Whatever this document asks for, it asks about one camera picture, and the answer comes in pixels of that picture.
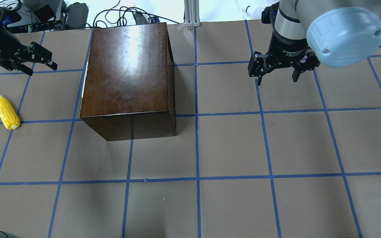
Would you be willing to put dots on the black electronics box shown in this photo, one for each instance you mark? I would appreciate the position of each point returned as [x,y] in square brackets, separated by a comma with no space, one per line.
[37,15]

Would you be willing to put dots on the yellow corn cob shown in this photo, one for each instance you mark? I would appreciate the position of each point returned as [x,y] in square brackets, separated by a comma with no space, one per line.
[8,115]

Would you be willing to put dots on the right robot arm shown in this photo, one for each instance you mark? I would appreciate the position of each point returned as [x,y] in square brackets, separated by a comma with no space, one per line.
[308,33]

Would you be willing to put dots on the dark brown wooden cabinet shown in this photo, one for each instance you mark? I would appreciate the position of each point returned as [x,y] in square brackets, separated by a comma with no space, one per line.
[129,90]

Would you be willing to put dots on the black power adapter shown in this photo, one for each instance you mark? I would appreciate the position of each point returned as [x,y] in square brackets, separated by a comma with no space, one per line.
[77,15]

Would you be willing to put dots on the aluminium frame post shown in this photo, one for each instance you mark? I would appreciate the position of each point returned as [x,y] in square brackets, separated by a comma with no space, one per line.
[191,13]

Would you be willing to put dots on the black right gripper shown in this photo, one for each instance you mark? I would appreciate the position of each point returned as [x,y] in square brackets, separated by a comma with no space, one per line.
[285,49]

